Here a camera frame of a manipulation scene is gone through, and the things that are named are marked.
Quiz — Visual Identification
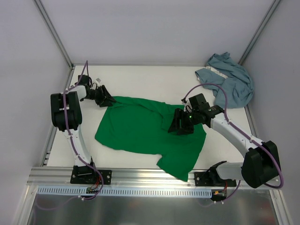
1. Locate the green t shirt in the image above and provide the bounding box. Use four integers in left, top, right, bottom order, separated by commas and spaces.
95, 96, 206, 181

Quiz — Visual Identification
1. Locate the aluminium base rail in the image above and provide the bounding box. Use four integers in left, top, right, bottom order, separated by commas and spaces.
27, 166, 281, 188

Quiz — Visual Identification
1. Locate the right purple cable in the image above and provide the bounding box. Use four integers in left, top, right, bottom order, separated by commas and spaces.
181, 83, 285, 204

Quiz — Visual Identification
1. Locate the aluminium frame post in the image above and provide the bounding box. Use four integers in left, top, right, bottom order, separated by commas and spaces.
33, 0, 74, 68
239, 0, 282, 65

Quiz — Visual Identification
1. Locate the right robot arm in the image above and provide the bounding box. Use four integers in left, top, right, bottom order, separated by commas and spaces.
168, 94, 283, 188

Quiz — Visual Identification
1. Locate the white slotted cable duct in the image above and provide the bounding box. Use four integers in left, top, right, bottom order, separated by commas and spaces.
37, 186, 212, 198

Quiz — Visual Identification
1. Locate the right aluminium frame post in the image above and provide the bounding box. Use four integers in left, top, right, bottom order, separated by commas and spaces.
239, 0, 282, 65

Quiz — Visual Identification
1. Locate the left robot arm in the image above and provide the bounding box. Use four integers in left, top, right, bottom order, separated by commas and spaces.
50, 75, 116, 185

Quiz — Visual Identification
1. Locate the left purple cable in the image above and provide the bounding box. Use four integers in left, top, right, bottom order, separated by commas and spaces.
35, 60, 105, 210

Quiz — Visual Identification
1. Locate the left aluminium frame post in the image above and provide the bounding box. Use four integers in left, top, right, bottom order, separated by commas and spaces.
33, 0, 74, 68

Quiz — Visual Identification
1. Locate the blue grey t shirt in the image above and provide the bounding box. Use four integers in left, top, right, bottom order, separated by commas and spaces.
195, 52, 254, 109

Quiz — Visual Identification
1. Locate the purple cable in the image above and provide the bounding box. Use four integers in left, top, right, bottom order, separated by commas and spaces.
35, 60, 105, 210
181, 83, 285, 204

